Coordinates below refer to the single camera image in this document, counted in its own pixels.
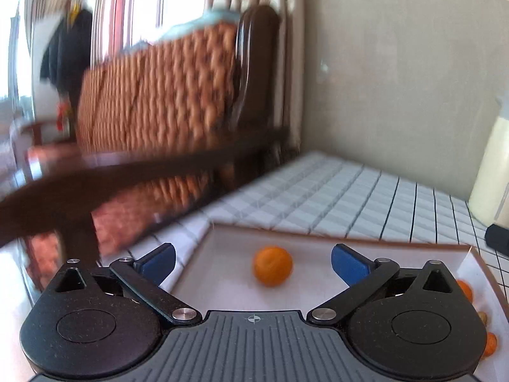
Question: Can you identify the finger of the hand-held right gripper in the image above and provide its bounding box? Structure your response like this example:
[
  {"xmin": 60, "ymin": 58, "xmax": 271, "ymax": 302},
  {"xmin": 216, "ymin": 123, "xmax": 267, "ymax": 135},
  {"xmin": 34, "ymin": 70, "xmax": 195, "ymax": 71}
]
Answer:
[{"xmin": 485, "ymin": 224, "xmax": 509, "ymax": 256}]

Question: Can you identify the large orange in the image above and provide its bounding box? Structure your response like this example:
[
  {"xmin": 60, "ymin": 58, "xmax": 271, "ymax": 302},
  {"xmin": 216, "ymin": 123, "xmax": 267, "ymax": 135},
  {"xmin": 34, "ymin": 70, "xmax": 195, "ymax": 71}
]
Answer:
[{"xmin": 252, "ymin": 246, "xmax": 294, "ymax": 287}]

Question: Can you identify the white black-checked tablecloth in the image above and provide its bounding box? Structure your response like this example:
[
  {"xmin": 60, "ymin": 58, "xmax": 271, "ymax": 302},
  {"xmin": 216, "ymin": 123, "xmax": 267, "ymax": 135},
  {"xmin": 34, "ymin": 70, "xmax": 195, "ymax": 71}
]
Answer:
[{"xmin": 99, "ymin": 151, "xmax": 509, "ymax": 382}]

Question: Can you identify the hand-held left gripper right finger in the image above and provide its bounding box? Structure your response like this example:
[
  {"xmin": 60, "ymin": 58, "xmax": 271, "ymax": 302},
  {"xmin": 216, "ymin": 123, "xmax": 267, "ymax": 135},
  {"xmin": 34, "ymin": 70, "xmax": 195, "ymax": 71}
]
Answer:
[{"xmin": 306, "ymin": 243, "xmax": 462, "ymax": 325}]

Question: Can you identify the dark hanging garment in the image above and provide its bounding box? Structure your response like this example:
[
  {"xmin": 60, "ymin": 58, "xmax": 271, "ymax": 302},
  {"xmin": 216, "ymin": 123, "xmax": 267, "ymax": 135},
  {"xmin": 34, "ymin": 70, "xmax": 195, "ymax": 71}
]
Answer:
[{"xmin": 40, "ymin": 6, "xmax": 94, "ymax": 100}]

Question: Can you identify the wooden chair with woven cushion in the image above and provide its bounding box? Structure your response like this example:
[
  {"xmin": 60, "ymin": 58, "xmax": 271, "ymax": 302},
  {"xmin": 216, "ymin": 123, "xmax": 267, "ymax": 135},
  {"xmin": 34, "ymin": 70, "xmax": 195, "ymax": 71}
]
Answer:
[{"xmin": 0, "ymin": 6, "xmax": 291, "ymax": 291}]

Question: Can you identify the cardboard box with white inside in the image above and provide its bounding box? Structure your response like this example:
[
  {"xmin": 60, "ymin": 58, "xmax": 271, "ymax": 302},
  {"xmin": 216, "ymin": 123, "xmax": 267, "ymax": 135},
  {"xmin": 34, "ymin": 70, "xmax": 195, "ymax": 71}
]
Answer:
[{"xmin": 159, "ymin": 223, "xmax": 509, "ymax": 382}]

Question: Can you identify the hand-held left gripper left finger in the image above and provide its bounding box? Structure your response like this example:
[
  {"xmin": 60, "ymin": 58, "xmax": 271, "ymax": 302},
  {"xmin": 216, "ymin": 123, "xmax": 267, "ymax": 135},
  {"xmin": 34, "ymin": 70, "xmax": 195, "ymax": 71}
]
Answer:
[{"xmin": 52, "ymin": 243, "xmax": 201, "ymax": 325}]

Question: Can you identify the brownish orange fruit piece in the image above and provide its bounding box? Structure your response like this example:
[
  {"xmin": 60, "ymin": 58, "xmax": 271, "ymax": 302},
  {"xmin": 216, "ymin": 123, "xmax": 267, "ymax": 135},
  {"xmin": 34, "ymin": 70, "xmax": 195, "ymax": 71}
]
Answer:
[{"xmin": 483, "ymin": 332, "xmax": 499, "ymax": 358}]

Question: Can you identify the cream thermos jug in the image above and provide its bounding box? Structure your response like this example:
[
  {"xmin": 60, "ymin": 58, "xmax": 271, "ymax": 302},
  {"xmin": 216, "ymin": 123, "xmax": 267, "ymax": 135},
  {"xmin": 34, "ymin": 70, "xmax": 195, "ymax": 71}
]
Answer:
[{"xmin": 468, "ymin": 93, "xmax": 509, "ymax": 227}]

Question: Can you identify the light blue cloth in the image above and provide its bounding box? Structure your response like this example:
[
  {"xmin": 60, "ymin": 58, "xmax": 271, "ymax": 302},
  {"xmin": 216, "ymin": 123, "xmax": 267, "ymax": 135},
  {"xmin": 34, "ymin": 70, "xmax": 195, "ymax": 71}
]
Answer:
[{"xmin": 119, "ymin": 8, "xmax": 243, "ymax": 54}]

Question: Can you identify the small orange kumquat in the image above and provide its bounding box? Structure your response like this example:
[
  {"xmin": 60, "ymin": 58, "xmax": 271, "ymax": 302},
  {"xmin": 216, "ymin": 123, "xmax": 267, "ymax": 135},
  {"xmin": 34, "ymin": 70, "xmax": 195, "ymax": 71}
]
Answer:
[{"xmin": 457, "ymin": 279, "xmax": 474, "ymax": 303}]

